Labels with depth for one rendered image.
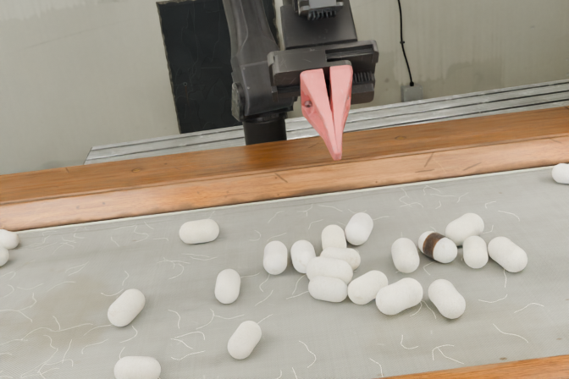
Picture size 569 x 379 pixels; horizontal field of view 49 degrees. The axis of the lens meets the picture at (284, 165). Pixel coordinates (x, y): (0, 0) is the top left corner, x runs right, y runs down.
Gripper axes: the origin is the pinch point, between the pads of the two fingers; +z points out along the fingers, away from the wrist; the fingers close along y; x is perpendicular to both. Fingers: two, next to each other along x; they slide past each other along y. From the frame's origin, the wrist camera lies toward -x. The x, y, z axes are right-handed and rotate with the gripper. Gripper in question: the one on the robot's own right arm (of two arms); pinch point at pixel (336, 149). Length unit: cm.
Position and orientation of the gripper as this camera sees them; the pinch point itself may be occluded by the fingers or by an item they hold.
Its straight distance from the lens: 55.4
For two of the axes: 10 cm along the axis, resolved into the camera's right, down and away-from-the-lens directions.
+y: 9.9, -1.2, 0.1
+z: 1.1, 8.8, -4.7
